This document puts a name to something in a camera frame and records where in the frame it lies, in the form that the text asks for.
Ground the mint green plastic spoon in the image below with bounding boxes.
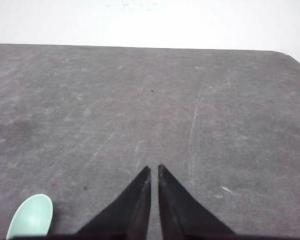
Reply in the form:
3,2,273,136
6,193,54,240

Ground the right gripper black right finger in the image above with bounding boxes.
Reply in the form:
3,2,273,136
158,164,236,237

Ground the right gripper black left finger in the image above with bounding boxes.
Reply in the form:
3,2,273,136
76,166,151,237

